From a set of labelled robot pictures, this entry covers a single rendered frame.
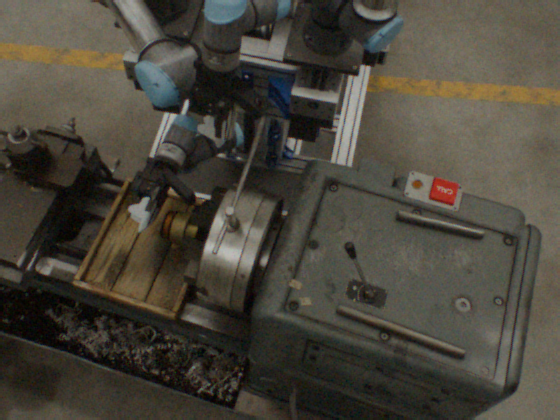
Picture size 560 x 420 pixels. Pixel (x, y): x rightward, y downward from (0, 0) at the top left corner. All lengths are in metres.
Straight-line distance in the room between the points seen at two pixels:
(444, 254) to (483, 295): 0.12
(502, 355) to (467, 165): 1.83
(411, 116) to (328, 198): 1.80
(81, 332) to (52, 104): 1.46
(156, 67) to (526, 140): 2.24
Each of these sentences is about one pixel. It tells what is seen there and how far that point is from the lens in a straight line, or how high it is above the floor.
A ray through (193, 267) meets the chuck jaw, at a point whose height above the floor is 1.12.
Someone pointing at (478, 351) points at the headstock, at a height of 1.26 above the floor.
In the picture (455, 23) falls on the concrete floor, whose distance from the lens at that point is 3.78.
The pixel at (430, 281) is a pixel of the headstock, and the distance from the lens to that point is 1.53.
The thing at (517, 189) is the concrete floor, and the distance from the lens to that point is 3.27.
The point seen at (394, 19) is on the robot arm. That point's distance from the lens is 1.76.
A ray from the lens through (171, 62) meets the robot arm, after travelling 1.58.
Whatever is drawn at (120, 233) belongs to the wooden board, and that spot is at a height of 0.88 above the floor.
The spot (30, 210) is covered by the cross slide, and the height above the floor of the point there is 0.97.
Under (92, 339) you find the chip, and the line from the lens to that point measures 2.19.
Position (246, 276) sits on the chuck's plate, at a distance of 1.55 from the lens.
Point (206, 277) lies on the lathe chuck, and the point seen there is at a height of 1.16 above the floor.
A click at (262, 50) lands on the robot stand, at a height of 1.07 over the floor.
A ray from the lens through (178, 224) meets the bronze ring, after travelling 1.70.
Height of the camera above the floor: 2.63
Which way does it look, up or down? 62 degrees down
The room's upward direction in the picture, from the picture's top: 7 degrees clockwise
